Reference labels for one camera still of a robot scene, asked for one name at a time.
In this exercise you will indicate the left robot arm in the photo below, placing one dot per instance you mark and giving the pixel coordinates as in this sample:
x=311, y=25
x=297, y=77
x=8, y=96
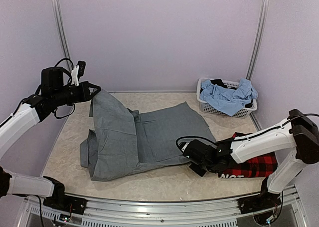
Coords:
x=59, y=87

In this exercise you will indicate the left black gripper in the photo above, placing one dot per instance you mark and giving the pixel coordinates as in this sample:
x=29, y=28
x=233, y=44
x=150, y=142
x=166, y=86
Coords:
x=84, y=93

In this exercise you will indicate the left aluminium frame post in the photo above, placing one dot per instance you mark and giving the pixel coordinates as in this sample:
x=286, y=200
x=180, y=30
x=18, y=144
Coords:
x=60, y=27

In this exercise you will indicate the grey long sleeve shirt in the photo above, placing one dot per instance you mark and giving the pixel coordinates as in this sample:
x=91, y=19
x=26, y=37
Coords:
x=126, y=142

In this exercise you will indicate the front aluminium rail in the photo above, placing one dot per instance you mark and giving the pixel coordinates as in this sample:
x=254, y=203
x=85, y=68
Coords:
x=98, y=212

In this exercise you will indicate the right aluminium frame post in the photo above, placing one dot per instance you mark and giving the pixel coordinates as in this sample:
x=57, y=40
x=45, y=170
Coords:
x=258, y=38

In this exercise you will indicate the red black plaid shirt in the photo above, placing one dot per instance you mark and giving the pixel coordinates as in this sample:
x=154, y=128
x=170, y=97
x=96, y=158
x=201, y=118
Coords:
x=258, y=167

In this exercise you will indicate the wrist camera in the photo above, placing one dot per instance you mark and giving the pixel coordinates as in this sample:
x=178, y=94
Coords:
x=182, y=146
x=77, y=72

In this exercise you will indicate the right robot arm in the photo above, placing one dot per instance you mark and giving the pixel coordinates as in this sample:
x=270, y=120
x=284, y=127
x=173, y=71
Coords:
x=297, y=133

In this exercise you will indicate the black garment in basket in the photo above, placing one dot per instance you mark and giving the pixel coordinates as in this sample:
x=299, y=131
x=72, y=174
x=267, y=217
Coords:
x=232, y=98

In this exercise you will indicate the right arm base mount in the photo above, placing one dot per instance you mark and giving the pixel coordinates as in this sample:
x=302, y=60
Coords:
x=264, y=200

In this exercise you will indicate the light blue shirt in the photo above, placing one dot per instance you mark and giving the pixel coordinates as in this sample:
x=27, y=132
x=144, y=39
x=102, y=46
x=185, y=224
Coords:
x=205, y=94

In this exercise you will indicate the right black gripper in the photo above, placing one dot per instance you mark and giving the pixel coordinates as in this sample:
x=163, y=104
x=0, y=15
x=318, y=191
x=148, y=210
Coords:
x=200, y=172

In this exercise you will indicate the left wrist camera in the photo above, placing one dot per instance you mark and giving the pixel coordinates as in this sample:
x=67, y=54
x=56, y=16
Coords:
x=77, y=72

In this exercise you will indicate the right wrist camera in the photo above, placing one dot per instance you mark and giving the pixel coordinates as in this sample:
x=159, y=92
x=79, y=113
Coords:
x=182, y=146

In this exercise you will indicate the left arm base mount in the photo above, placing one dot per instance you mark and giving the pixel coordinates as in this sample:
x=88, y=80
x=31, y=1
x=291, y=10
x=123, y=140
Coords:
x=63, y=202

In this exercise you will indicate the white plastic laundry basket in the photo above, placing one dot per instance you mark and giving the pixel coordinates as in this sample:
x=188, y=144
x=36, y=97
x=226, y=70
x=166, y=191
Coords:
x=204, y=107

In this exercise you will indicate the aluminium frame post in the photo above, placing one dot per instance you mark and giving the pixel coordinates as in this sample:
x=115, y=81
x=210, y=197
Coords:
x=258, y=38
x=60, y=27

